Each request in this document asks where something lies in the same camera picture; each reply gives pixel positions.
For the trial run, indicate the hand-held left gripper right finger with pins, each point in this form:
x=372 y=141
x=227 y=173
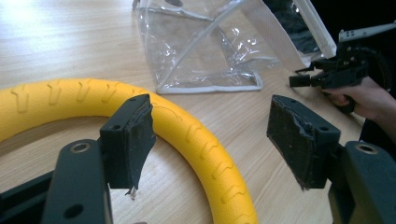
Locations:
x=300 y=146

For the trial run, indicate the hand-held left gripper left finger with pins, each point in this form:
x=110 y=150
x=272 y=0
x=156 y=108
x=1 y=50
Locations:
x=126 y=146

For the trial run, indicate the clear plastic bag white trim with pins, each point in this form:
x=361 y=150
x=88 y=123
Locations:
x=205 y=46

